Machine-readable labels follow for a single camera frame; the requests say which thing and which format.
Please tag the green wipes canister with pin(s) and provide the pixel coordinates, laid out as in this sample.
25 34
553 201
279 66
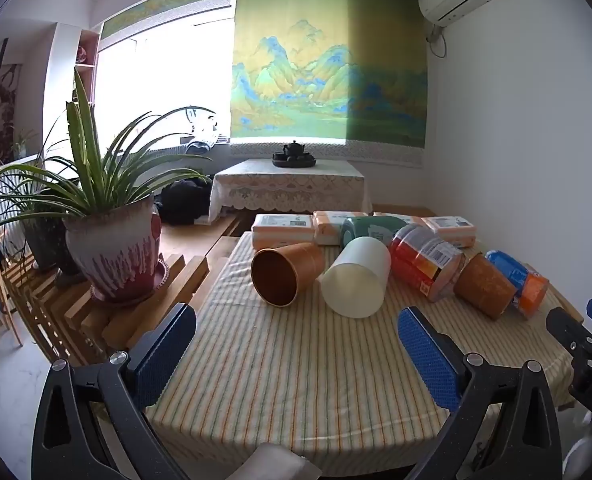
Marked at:
371 231

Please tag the white plastic cup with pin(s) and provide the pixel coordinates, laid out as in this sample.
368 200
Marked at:
358 280

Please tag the blue orange snack canister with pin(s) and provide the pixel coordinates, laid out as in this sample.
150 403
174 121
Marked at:
523 280

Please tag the landscape painting roller blind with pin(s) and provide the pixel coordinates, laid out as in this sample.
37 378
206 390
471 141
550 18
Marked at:
326 60

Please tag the black teapot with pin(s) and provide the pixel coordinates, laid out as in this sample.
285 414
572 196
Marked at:
294 149

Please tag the red orange snack canister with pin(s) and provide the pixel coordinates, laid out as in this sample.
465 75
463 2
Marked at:
426 260

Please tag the striped tablecloth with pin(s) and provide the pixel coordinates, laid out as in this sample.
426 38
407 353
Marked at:
286 365

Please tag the wooden slatted bench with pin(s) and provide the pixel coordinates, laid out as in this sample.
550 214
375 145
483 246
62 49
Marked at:
71 310

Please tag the low table with lace cloth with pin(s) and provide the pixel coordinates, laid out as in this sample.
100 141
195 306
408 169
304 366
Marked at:
286 185

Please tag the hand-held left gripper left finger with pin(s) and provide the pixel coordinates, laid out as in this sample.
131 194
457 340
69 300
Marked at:
162 357

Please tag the white shelf unit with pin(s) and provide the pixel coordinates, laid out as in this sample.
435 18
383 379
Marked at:
68 60

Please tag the black bag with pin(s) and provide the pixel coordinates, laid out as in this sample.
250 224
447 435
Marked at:
183 200

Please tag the pink plant saucer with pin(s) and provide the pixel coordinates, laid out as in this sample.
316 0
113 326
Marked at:
126 297

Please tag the black tea tray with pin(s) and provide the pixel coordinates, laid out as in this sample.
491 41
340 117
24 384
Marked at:
293 161

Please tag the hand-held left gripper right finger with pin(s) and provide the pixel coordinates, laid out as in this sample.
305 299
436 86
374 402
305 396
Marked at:
428 365

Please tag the brown paper cup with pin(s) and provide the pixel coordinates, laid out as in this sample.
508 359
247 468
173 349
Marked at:
483 285
283 272

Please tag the clothes on windowsill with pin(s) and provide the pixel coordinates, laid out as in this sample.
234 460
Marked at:
203 135

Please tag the plant in dark pot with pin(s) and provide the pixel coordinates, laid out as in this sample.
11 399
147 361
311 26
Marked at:
46 242

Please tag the rolled landscape window blind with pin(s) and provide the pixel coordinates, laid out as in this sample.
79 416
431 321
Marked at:
166 5

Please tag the orange tissue pack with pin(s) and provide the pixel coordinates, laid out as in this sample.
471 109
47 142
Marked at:
328 225
450 230
282 229

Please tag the plant in pink white pot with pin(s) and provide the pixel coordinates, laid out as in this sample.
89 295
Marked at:
113 245

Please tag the wooden chair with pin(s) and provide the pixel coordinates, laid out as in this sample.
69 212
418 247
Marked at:
6 305

